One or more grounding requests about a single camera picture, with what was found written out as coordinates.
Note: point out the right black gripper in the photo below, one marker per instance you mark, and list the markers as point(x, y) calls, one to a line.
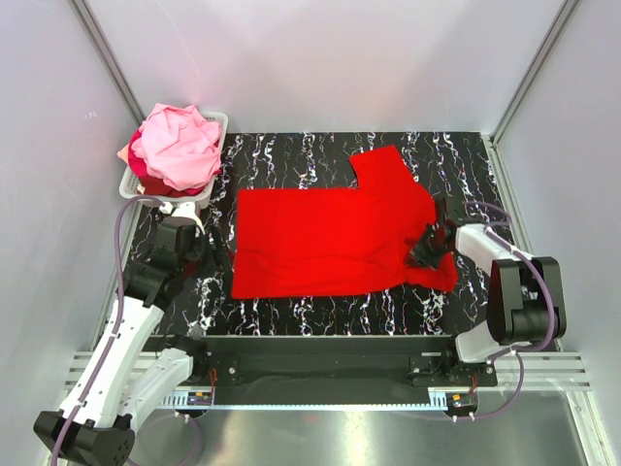
point(418, 256)

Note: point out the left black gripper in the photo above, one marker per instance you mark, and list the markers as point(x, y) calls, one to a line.
point(220, 249)

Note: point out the red t-shirt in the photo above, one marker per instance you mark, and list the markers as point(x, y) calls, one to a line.
point(337, 241)

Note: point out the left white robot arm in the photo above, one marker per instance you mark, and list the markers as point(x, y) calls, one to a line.
point(98, 421)

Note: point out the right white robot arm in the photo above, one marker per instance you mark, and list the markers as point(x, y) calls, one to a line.
point(525, 307)

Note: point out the white plastic laundry basket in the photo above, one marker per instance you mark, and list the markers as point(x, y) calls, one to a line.
point(129, 185)

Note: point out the pink t-shirt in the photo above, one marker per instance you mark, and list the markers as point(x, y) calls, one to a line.
point(179, 146)

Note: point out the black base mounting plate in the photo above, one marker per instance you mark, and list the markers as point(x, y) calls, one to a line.
point(371, 358)

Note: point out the peach garment in basket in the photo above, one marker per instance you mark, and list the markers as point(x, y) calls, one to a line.
point(123, 154)

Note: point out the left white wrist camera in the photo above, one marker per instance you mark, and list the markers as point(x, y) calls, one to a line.
point(187, 210)

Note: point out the aluminium frame rail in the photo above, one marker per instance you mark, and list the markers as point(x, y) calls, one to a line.
point(536, 371)

